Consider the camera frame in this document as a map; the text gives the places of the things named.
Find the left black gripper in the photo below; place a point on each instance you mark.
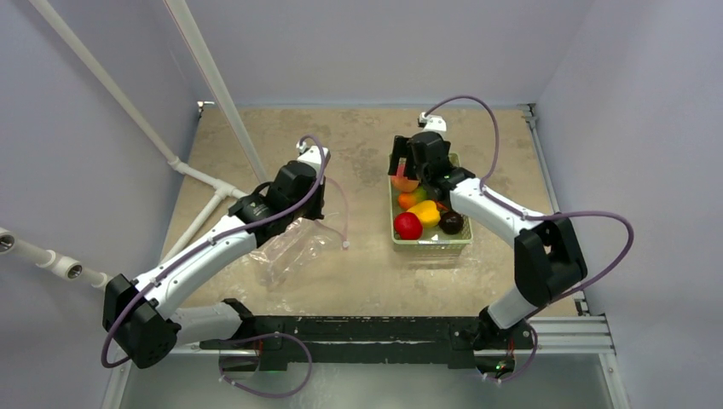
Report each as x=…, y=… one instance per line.
x=315, y=212

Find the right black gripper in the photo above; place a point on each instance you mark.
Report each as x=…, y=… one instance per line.
x=407, y=149

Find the peach toy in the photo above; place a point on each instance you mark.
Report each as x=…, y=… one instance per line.
x=400, y=182

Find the clear pink zip bag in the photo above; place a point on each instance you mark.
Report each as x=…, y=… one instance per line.
x=302, y=242

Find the red tomato toy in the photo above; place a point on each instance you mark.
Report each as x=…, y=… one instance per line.
x=407, y=226

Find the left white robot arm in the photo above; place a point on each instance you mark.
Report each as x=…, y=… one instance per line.
x=137, y=312

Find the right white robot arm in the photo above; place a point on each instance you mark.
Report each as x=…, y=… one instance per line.
x=547, y=256

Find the orange green mango toy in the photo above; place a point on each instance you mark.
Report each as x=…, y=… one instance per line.
x=407, y=200

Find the yellow bell pepper toy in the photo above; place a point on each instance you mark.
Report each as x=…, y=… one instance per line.
x=427, y=213

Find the dark mangosteen toy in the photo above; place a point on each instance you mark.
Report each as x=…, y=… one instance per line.
x=451, y=222

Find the light green plastic basket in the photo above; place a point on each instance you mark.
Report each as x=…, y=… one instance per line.
x=434, y=241

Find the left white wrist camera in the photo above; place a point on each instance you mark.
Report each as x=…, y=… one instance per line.
x=312, y=155

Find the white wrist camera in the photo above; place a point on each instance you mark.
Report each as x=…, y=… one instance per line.
x=432, y=123
x=312, y=155

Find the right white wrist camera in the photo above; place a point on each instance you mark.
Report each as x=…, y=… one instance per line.
x=432, y=123

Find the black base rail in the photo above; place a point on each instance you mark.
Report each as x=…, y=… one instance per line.
x=456, y=342

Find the aluminium frame rail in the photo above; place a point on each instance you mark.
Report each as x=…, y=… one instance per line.
x=585, y=337

